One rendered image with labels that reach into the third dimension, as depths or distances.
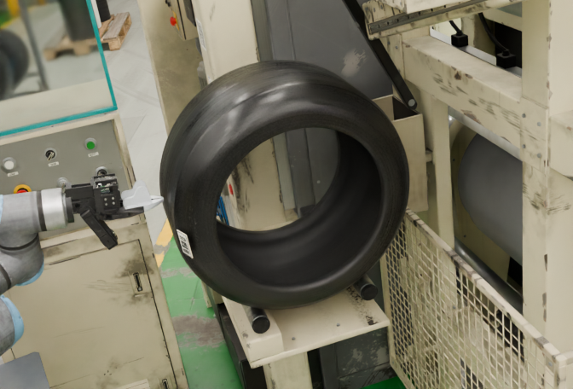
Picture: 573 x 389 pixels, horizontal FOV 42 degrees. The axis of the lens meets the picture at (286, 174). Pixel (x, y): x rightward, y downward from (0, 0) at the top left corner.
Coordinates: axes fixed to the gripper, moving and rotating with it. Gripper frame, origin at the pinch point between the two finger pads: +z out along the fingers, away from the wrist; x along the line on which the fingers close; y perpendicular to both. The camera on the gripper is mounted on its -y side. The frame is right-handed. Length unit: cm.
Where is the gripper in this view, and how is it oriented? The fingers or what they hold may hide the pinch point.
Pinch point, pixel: (158, 202)
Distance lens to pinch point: 171.7
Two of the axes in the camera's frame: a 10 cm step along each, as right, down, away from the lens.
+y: -0.2, -9.2, -4.0
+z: 9.6, -1.4, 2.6
